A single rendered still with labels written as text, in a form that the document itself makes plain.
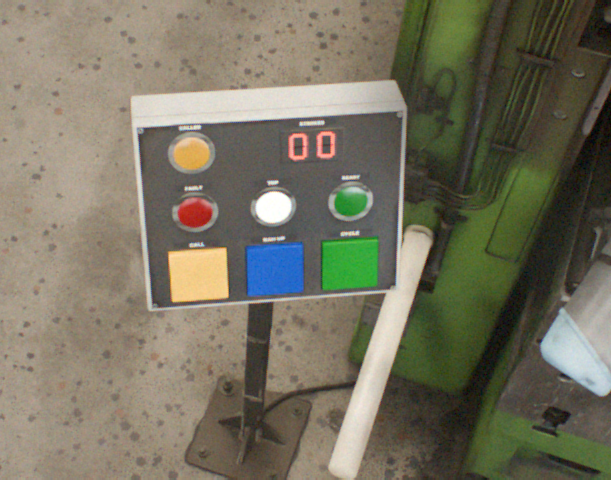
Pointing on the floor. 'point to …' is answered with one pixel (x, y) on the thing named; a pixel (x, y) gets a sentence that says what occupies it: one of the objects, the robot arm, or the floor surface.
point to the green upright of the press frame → (446, 308)
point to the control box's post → (256, 364)
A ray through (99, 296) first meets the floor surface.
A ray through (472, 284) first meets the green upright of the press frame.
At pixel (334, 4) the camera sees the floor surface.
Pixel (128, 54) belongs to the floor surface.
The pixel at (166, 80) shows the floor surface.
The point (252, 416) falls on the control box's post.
